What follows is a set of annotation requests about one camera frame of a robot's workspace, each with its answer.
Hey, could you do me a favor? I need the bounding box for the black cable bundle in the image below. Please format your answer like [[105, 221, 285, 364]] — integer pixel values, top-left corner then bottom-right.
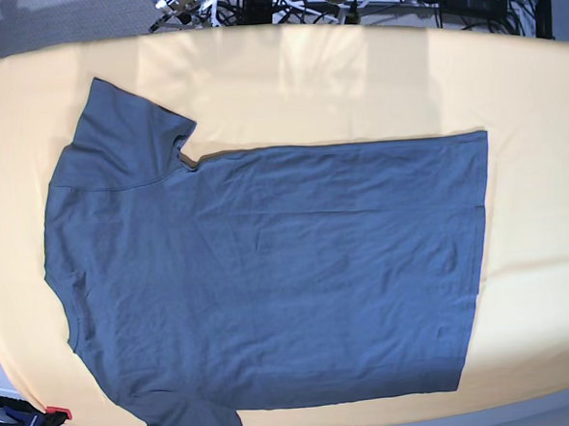
[[203, 0, 535, 53]]

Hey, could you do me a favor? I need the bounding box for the blue black bar clamp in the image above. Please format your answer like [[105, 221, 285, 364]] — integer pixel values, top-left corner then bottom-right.
[[0, 396, 72, 426]]

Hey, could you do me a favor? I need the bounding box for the yellow table cloth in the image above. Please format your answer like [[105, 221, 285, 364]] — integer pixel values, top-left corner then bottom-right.
[[0, 25, 569, 426]]

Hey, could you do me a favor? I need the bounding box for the blue-grey T-shirt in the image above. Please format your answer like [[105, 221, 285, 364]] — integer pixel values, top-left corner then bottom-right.
[[44, 78, 488, 426]]

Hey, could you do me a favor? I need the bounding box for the black power adapter brick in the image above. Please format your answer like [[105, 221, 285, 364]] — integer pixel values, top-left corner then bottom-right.
[[441, 0, 508, 20]]

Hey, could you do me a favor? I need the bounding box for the black robot base post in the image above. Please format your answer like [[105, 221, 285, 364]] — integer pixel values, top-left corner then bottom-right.
[[241, 0, 273, 25]]

